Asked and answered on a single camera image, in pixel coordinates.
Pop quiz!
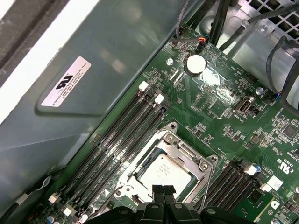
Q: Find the silver coin battery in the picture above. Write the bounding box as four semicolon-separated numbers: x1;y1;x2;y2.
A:
184;54;208;77

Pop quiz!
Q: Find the metal socket cover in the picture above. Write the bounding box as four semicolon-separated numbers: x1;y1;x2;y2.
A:
134;130;211;187

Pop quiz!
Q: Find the white case label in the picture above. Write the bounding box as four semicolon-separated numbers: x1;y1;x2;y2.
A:
41;56;92;108

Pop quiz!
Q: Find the thick black wire bundle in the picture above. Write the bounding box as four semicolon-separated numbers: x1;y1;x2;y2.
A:
209;0;233;46

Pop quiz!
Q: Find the silver wire locking lever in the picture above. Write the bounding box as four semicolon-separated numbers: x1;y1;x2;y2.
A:
202;166;214;210
35;175;52;191

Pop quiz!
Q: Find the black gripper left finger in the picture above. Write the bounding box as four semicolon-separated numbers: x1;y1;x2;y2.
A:
86;185;165;224

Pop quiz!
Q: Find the black open PC case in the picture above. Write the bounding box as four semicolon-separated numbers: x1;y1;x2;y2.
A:
0;0;299;224

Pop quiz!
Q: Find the silver drive cage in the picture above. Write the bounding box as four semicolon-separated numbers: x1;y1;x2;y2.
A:
230;0;299;40

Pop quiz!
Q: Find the thin black wire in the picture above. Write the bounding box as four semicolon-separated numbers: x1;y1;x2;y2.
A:
173;0;189;41

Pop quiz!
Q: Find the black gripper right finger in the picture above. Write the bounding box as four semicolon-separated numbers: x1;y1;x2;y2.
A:
164;186;255;224

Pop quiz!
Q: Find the silver green CPU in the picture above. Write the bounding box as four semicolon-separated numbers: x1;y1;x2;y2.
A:
136;154;193;206

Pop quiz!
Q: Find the CPU socket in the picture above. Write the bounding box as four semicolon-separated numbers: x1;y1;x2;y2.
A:
116;121;219;210

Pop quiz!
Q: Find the green motherboard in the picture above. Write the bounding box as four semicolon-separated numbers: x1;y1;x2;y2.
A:
22;23;299;224

